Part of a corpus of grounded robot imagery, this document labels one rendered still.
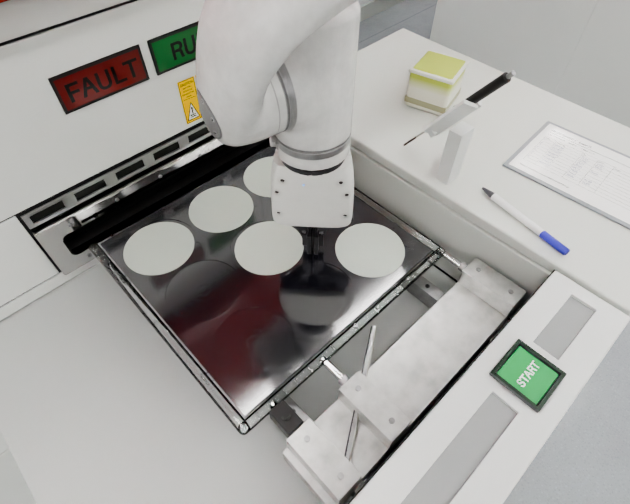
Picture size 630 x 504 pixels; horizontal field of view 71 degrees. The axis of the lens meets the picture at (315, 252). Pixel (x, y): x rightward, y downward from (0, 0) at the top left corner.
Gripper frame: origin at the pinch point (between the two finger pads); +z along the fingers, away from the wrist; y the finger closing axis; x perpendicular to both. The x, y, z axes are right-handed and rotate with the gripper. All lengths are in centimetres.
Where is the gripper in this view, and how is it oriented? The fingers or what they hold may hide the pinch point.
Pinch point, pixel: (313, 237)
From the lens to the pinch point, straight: 62.5
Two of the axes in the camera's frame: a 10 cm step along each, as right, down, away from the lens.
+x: 0.6, -7.8, 6.2
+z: 0.0, 6.2, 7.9
